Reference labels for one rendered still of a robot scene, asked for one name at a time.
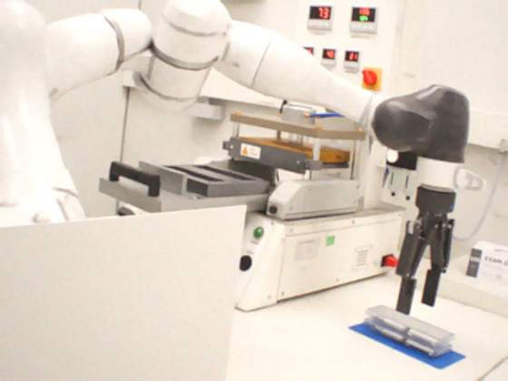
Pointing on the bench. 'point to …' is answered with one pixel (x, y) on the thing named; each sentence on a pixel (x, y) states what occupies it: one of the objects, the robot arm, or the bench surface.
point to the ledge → (469, 288)
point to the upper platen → (331, 158)
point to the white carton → (489, 262)
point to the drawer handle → (135, 176)
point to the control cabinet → (365, 64)
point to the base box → (323, 257)
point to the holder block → (219, 180)
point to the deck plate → (333, 214)
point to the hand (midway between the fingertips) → (417, 295)
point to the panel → (254, 249)
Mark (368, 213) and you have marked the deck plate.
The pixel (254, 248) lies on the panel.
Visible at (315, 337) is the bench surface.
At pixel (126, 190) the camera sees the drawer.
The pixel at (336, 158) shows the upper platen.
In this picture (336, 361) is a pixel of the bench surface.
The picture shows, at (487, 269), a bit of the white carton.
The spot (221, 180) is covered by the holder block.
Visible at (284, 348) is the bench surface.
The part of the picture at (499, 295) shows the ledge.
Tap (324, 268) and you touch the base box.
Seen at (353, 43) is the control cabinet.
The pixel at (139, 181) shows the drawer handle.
